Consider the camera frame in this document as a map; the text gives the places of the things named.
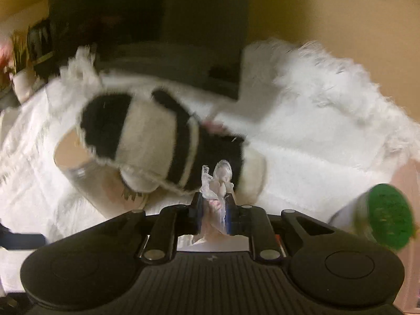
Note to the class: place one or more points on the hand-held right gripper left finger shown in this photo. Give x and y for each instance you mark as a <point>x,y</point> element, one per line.
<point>198,213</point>

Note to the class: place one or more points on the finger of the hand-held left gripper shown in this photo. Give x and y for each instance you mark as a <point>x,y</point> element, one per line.
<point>23,241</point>

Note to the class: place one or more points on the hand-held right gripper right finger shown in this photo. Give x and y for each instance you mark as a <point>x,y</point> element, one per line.
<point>229,216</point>

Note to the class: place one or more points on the clear plastic wrapper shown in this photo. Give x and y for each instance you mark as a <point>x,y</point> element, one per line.
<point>216,183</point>

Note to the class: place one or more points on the black white plush toy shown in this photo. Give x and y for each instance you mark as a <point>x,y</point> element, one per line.
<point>144,131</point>

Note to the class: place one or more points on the clear plastic jar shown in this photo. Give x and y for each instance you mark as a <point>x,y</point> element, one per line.
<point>85,177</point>

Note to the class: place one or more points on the white textured fringed blanket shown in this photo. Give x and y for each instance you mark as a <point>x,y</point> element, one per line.
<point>311,144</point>

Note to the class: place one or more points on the small potted plant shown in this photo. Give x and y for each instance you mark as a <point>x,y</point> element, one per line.
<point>26,85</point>

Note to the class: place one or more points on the green lid jar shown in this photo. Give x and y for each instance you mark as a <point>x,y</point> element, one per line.
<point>387,216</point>

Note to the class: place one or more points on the black monitor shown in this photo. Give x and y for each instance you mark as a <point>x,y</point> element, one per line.
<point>164,23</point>

